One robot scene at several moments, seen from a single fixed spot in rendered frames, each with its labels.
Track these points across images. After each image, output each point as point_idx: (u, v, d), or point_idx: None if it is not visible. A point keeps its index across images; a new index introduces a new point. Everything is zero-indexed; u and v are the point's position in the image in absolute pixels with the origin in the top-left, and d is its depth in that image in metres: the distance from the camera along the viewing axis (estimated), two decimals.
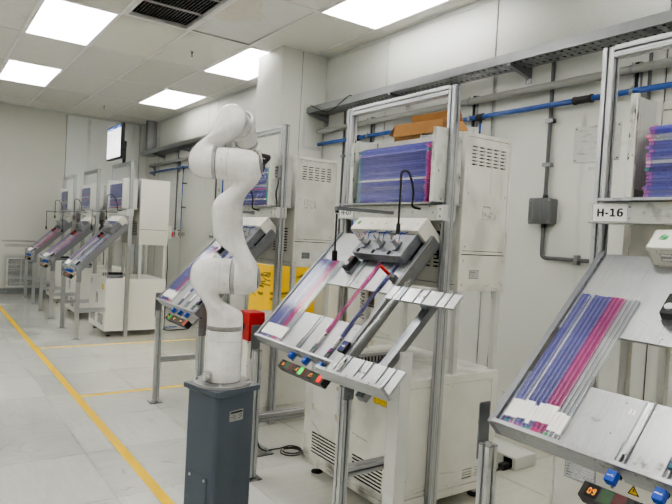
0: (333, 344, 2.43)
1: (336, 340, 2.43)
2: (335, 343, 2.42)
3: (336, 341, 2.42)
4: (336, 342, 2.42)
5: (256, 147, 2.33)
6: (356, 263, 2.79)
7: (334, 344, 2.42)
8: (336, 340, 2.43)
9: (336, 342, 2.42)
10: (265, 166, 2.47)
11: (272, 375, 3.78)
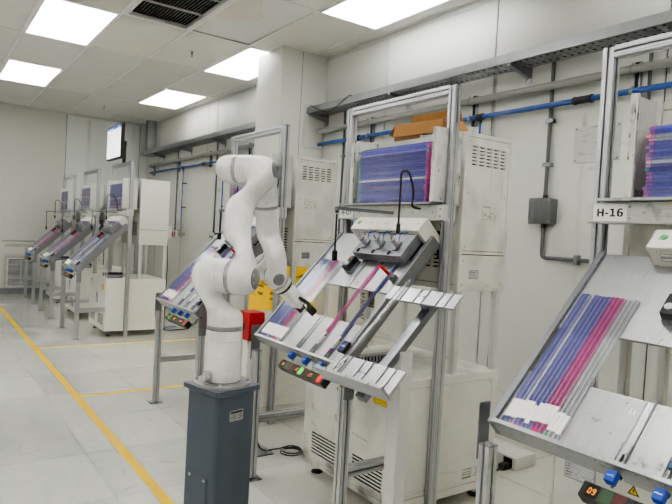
0: (333, 344, 2.43)
1: (336, 340, 2.43)
2: (335, 343, 2.42)
3: (336, 341, 2.42)
4: (336, 342, 2.42)
5: (282, 290, 2.36)
6: (356, 263, 2.79)
7: (334, 344, 2.42)
8: (336, 340, 2.43)
9: (337, 342, 2.42)
10: (311, 310, 2.41)
11: (272, 375, 3.78)
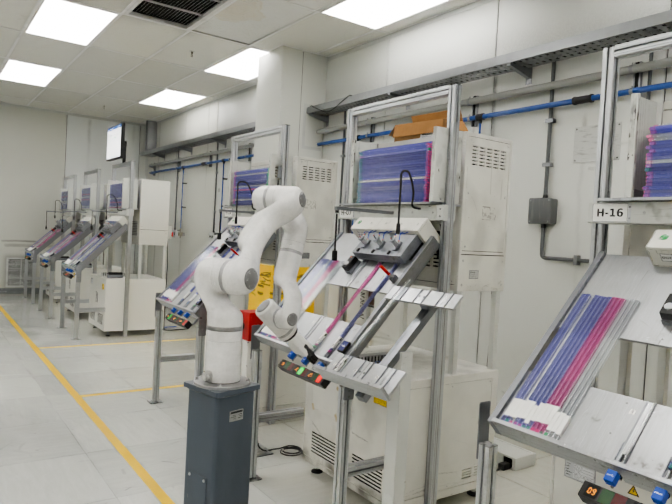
0: (333, 344, 2.43)
1: (336, 340, 2.43)
2: (335, 343, 2.42)
3: (336, 341, 2.42)
4: (336, 342, 2.42)
5: (287, 338, 2.26)
6: (356, 263, 2.79)
7: (334, 344, 2.42)
8: (336, 340, 2.43)
9: (337, 342, 2.42)
10: (312, 358, 2.35)
11: (272, 375, 3.78)
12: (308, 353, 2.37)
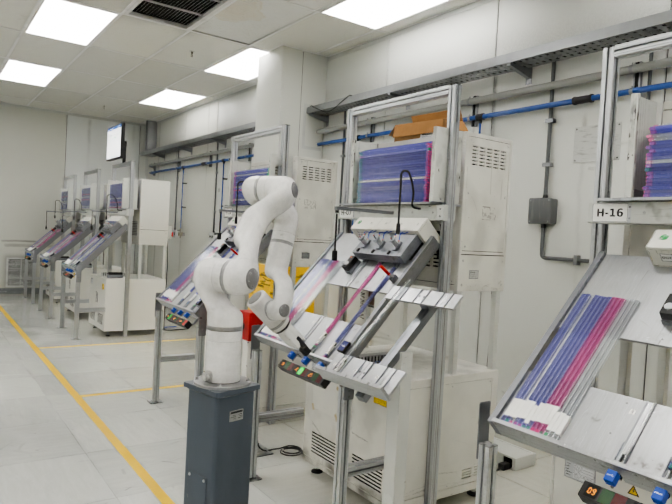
0: (328, 349, 2.41)
1: (330, 346, 2.42)
2: (329, 349, 2.41)
3: (331, 347, 2.41)
4: (330, 348, 2.41)
5: (279, 329, 2.23)
6: (356, 263, 2.79)
7: (328, 350, 2.41)
8: (331, 346, 2.42)
9: (331, 348, 2.41)
10: (305, 350, 2.33)
11: (272, 375, 3.78)
12: (301, 346, 2.35)
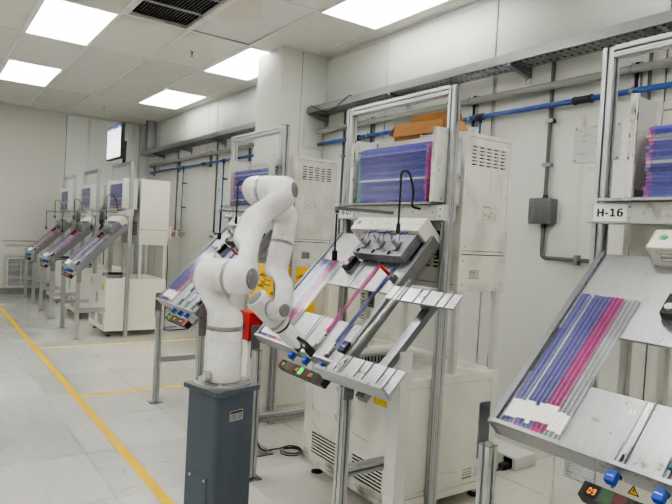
0: (328, 349, 2.41)
1: (330, 346, 2.42)
2: (329, 349, 2.41)
3: (331, 347, 2.41)
4: (330, 348, 2.41)
5: (279, 329, 2.23)
6: (356, 263, 2.79)
7: (328, 350, 2.41)
8: (331, 346, 2.42)
9: (331, 348, 2.41)
10: (309, 350, 2.29)
11: (272, 375, 3.78)
12: None
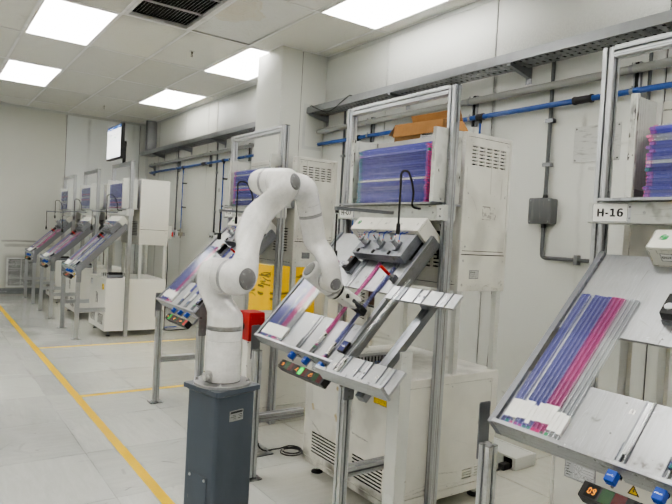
0: (328, 349, 2.41)
1: (330, 345, 2.42)
2: (329, 349, 2.41)
3: (331, 347, 2.41)
4: (330, 348, 2.41)
5: None
6: (356, 263, 2.79)
7: (328, 350, 2.41)
8: (331, 346, 2.42)
9: (331, 348, 2.41)
10: (356, 308, 2.51)
11: (272, 375, 3.78)
12: (360, 310, 2.47)
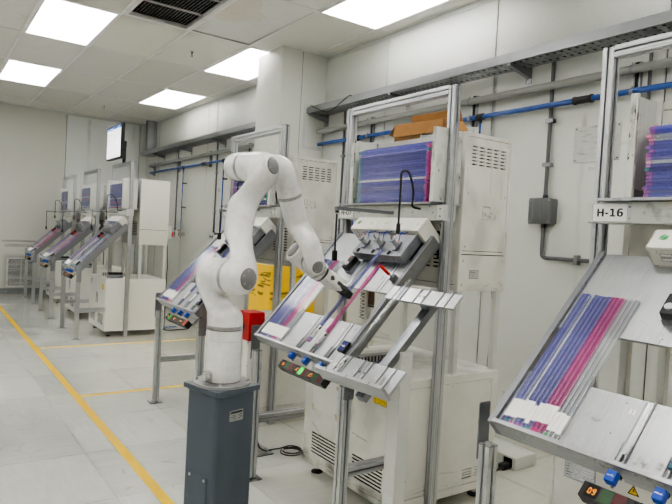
0: (312, 332, 2.37)
1: (315, 329, 2.37)
2: (314, 332, 2.36)
3: (316, 330, 2.36)
4: (315, 331, 2.36)
5: None
6: (356, 263, 2.79)
7: (313, 333, 2.36)
8: (316, 329, 2.37)
9: (316, 331, 2.36)
10: None
11: (272, 375, 3.78)
12: (346, 293, 2.42)
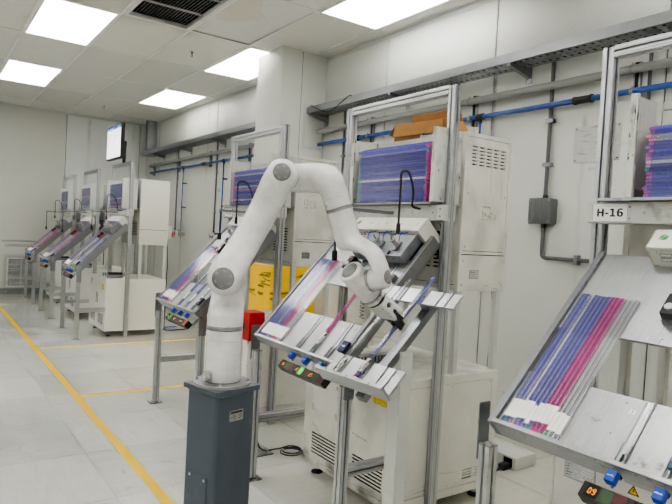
0: (361, 366, 2.07)
1: (364, 362, 2.08)
2: (363, 366, 2.06)
3: (365, 364, 2.06)
4: (364, 365, 2.06)
5: None
6: None
7: (362, 367, 2.06)
8: (365, 362, 2.07)
9: (365, 365, 2.06)
10: (392, 320, 2.18)
11: (272, 375, 3.78)
12: (398, 323, 2.14)
